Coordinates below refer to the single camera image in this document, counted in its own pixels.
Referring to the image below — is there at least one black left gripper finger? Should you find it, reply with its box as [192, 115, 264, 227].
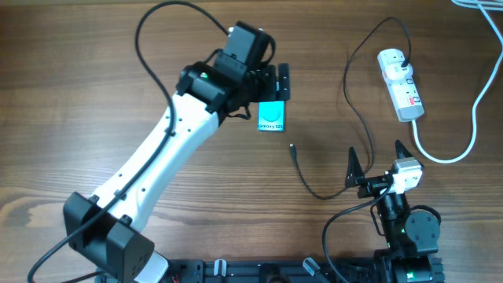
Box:
[266, 64, 277, 101]
[277, 63, 291, 101]

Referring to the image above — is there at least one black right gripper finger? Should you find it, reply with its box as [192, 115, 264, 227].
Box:
[345, 147, 365, 188]
[395, 140, 413, 159]

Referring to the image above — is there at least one turquoise screen smartphone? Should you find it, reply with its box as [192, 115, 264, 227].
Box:
[257, 101, 285, 132]

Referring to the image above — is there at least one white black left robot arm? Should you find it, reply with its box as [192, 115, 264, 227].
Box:
[63, 21, 290, 282]

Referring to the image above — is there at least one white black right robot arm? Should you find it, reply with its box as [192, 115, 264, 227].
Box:
[345, 140, 445, 282]

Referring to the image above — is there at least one white charger adapter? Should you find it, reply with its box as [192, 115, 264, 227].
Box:
[382, 63, 413, 85]

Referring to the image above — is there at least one white power strip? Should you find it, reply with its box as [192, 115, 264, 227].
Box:
[377, 49, 424, 123]

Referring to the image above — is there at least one black charging cable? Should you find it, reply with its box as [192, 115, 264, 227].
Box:
[288, 16, 413, 200]

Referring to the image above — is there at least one white power strip cord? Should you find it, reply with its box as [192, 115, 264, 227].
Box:
[411, 0, 503, 164]

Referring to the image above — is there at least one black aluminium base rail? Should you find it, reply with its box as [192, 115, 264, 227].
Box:
[94, 257, 445, 283]

